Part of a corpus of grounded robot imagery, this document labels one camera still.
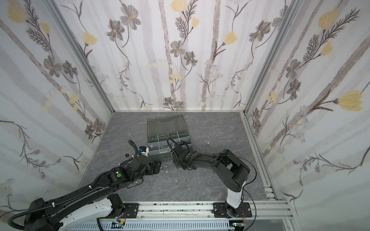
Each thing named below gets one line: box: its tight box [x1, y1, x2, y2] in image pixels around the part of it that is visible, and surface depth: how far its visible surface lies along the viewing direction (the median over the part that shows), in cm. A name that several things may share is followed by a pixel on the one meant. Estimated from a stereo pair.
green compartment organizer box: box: [146, 113, 191, 162], surface depth 105 cm
